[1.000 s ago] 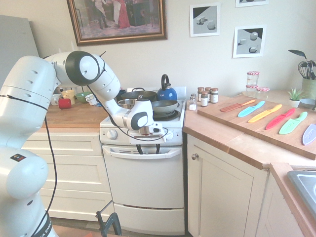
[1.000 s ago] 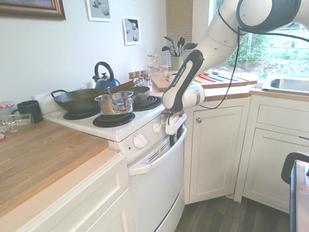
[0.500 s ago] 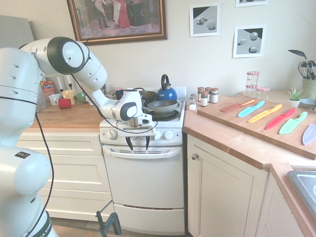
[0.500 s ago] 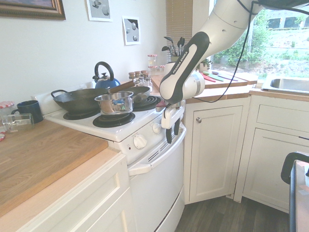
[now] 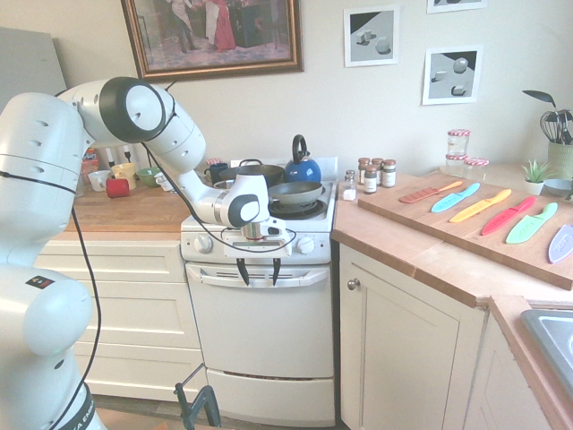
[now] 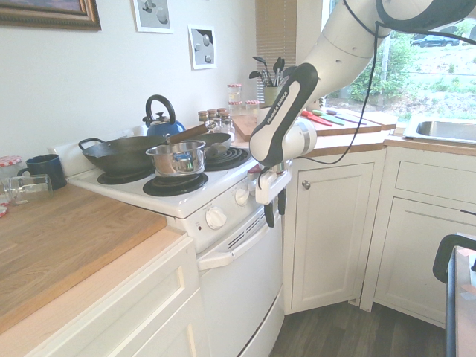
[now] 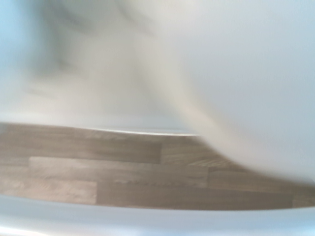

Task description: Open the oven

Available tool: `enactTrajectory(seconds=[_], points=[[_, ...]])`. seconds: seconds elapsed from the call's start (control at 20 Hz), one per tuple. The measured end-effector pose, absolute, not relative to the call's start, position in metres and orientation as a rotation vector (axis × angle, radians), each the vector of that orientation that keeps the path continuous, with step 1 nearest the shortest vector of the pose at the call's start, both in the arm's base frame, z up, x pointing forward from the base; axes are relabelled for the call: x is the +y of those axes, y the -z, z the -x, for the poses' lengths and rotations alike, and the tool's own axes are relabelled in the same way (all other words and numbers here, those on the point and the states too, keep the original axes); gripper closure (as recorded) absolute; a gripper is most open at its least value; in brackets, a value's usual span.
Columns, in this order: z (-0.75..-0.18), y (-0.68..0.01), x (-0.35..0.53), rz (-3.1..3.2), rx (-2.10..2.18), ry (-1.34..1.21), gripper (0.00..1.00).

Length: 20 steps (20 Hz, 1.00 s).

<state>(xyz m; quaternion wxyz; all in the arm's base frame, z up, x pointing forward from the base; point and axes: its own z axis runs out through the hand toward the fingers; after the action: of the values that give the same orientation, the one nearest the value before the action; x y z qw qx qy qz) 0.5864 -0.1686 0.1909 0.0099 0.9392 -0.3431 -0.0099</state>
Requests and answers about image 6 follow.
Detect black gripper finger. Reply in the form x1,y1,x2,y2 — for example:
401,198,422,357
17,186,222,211
263,202,277,229
276,185,288,217

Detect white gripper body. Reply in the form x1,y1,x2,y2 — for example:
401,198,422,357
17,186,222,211
254,168,292,205

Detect white oven door with handle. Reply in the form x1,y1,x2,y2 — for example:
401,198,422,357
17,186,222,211
196,206,286,357

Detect white oven range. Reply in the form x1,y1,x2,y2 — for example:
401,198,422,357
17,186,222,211
46,125,295,357

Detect white oven bottom drawer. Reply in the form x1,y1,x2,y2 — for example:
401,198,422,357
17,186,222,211
237,295,286,357

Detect white stove knob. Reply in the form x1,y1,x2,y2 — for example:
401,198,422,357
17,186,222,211
234,187,251,207
205,206,228,231

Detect black coil burner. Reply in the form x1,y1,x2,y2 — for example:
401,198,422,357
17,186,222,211
97,167,154,186
203,146,254,167
142,172,210,197

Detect cream corner cabinet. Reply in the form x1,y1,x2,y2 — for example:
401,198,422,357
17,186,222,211
281,143,388,317

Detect red knife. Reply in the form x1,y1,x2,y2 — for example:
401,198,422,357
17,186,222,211
300,109,323,128

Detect wooden cutting board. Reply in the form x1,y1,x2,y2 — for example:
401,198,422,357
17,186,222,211
231,112,399,143

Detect green knife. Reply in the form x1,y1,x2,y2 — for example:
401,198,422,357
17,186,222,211
311,108,340,128

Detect green utensil holder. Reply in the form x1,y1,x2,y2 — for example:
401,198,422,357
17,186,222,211
263,85,284,108

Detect steel saucepan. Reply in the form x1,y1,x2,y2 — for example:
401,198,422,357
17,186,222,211
145,140,208,177

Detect purple knife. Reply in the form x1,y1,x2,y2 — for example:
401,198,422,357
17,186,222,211
325,109,368,126

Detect black spoon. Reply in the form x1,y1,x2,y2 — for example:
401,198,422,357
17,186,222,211
272,57,286,87

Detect black spatula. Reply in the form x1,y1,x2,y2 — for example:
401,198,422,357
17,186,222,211
251,55,269,87

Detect cream sink cabinet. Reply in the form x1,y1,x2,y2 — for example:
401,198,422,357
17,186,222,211
358,136,476,329

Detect wooden window blind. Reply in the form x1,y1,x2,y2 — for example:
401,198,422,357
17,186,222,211
255,0,299,108

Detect grey shapes poster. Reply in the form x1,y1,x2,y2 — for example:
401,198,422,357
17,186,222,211
131,0,176,35
187,23,218,71

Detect black wok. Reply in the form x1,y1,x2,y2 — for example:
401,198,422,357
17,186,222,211
77,135,169,175

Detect cream cabinet with wood counter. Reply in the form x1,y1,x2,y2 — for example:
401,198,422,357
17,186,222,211
0,184,210,357

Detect stainless steel sink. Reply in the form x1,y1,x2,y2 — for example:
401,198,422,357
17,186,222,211
402,119,476,145

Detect black framed cart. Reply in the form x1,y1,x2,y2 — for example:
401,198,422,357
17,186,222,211
432,231,476,357

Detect dark parked car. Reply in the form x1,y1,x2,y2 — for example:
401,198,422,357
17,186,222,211
410,33,463,48

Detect dark blue mug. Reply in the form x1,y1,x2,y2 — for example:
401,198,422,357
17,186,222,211
16,153,68,192

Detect clear glass jar without lid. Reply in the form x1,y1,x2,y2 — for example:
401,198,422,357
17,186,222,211
2,173,54,207

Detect dark framed painting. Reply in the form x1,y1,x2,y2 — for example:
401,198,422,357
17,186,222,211
0,0,103,32

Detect wrist camera with red part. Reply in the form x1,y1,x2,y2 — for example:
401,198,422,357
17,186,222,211
247,164,267,191

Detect frying pan with wooden handle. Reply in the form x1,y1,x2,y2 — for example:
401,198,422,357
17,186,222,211
165,123,233,160

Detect blue kettle with black handle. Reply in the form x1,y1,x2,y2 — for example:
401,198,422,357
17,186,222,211
142,94,187,139

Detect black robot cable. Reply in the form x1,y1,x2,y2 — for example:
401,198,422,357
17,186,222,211
295,0,476,165

